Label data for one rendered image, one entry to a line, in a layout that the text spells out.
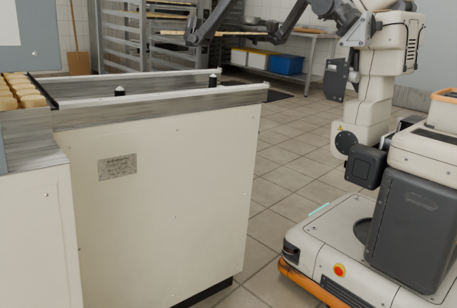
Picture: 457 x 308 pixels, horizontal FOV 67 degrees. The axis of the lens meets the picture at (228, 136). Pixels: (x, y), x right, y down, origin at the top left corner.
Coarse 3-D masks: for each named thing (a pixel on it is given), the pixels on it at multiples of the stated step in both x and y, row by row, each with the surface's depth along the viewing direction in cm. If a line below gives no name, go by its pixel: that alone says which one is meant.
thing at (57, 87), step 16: (48, 80) 105; (64, 80) 108; (80, 80) 111; (96, 80) 114; (112, 80) 117; (128, 80) 121; (144, 80) 124; (160, 80) 128; (176, 80) 132; (192, 80) 137; (208, 80) 142; (64, 96) 109
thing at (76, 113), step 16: (128, 96) 94; (144, 96) 95; (160, 96) 98; (176, 96) 101; (192, 96) 104; (208, 96) 108; (224, 96) 112; (240, 96) 116; (256, 96) 121; (64, 112) 83; (80, 112) 86; (96, 112) 88; (112, 112) 91; (128, 112) 93; (144, 112) 96; (160, 112) 99; (176, 112) 103
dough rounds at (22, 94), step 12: (0, 84) 88; (12, 84) 90; (24, 84) 88; (0, 96) 78; (12, 96) 81; (24, 96) 79; (36, 96) 80; (0, 108) 73; (12, 108) 75; (24, 108) 77
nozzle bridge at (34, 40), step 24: (0, 0) 53; (24, 0) 55; (48, 0) 57; (0, 24) 54; (24, 24) 56; (48, 24) 58; (0, 48) 55; (24, 48) 57; (48, 48) 59; (0, 72) 56; (0, 144) 59; (0, 168) 60
